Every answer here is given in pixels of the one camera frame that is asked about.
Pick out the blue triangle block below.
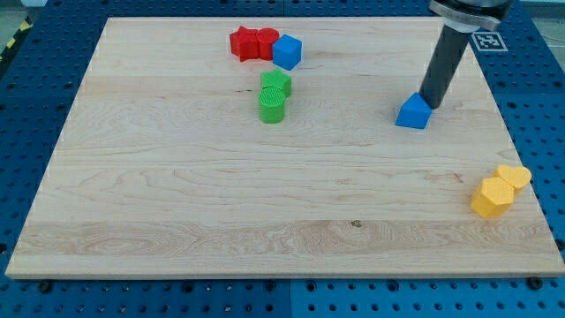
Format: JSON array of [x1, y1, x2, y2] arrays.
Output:
[[395, 93, 432, 129]]

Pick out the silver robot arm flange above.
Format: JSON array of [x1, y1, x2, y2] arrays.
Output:
[[428, 0, 513, 33]]

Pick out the red star block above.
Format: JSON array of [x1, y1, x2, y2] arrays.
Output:
[[230, 26, 260, 62]]

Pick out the green cylinder block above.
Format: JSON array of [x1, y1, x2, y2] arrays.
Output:
[[259, 87, 286, 124]]

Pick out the wooden board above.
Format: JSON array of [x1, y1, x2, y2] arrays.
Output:
[[6, 18, 564, 279]]

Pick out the blue cube block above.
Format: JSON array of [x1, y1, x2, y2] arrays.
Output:
[[272, 34, 302, 71]]

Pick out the red cylinder block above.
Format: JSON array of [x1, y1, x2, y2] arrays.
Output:
[[257, 27, 280, 60]]

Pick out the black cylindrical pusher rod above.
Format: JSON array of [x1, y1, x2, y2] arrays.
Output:
[[419, 25, 470, 110]]

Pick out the yellow hexagon block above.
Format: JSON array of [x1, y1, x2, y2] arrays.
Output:
[[471, 177, 515, 219]]

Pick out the yellow heart block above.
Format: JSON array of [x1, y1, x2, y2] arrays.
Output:
[[493, 164, 532, 193]]

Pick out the fiducial marker tag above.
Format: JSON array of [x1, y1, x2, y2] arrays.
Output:
[[471, 32, 508, 52]]

